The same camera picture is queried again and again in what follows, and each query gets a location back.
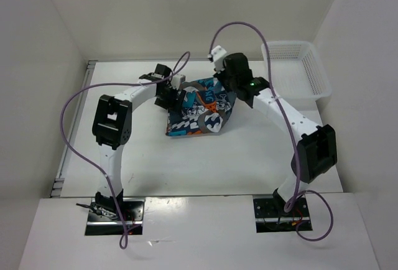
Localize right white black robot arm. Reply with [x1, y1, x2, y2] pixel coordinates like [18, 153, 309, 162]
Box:
[208, 51, 337, 216]

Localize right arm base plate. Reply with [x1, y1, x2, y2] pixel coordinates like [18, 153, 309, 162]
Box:
[252, 195, 312, 233]

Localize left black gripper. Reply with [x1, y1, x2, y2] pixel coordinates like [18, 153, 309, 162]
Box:
[154, 85, 185, 115]

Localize purple cable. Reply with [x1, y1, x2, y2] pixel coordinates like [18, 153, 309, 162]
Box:
[59, 51, 191, 249]
[207, 22, 334, 241]

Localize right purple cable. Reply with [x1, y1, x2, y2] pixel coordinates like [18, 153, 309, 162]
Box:
[207, 22, 334, 241]

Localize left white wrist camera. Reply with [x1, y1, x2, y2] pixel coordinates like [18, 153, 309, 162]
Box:
[170, 74, 186, 90]

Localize colourful patterned shorts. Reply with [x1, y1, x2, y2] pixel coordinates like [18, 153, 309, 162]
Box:
[165, 77, 236, 136]

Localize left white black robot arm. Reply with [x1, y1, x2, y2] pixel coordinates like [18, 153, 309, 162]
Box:
[92, 64, 186, 220]

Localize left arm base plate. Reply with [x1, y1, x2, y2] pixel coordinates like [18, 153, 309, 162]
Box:
[85, 198, 145, 236]

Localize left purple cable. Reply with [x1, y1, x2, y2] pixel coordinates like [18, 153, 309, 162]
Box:
[59, 51, 191, 249]

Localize white plastic mesh basket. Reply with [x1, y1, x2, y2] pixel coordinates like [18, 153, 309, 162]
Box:
[261, 40, 332, 103]

